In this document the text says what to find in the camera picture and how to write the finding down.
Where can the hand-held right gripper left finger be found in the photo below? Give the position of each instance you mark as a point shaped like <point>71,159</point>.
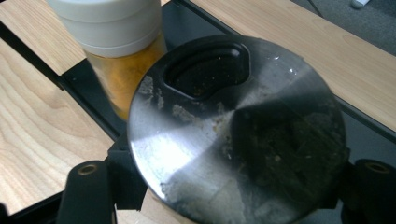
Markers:
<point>84,196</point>

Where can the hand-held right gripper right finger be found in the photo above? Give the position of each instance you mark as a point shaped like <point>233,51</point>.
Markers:
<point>370,193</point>

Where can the black two-tier metal rack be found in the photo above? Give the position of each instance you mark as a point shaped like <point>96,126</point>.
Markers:
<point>90,93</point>

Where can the metal-lid spice jar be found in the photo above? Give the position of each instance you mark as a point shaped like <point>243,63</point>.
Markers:
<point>236,140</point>

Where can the white-lid jar with orange contents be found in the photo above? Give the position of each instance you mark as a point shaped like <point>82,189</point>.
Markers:
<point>109,28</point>

